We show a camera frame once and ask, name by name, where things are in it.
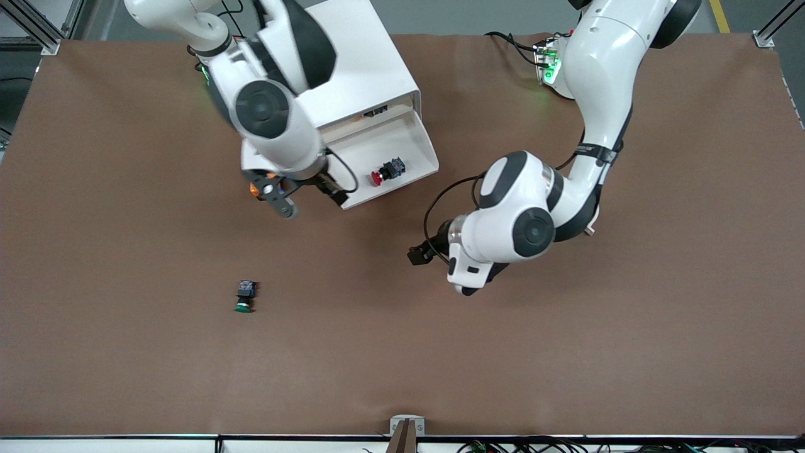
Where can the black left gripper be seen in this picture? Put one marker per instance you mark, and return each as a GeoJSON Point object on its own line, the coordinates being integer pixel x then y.
{"type": "Point", "coordinates": [433, 247]}

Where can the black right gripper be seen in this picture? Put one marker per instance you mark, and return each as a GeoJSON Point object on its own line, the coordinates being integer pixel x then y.
{"type": "Point", "coordinates": [327, 185]}

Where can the red mushroom push button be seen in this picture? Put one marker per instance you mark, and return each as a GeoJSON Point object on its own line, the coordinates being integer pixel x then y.
{"type": "Point", "coordinates": [393, 168]}

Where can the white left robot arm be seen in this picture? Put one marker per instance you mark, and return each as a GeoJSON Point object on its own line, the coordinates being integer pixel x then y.
{"type": "Point", "coordinates": [604, 63]}

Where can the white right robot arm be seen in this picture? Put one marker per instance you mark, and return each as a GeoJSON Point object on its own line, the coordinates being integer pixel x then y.
{"type": "Point", "coordinates": [270, 75]}

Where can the orange push button box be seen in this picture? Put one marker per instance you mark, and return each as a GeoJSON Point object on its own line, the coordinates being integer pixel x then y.
{"type": "Point", "coordinates": [255, 189]}

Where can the green mushroom push button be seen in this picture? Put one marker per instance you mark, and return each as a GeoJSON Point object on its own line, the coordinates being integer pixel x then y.
{"type": "Point", "coordinates": [245, 289]}

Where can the small dark electronic part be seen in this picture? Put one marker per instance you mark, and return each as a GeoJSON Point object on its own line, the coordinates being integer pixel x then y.
{"type": "Point", "coordinates": [376, 113]}

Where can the brown pole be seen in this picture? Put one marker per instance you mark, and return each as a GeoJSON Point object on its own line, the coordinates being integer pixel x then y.
{"type": "Point", "coordinates": [402, 440]}

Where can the grey mount bracket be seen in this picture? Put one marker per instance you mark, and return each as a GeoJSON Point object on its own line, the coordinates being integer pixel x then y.
{"type": "Point", "coordinates": [394, 423]}

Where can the aluminium frame profile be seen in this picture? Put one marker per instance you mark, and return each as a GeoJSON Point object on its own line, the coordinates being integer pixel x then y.
{"type": "Point", "coordinates": [74, 16]}
{"type": "Point", "coordinates": [49, 45]}
{"type": "Point", "coordinates": [762, 39]}

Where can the black table edge rail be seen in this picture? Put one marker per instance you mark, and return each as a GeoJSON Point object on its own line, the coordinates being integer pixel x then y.
{"type": "Point", "coordinates": [126, 436]}

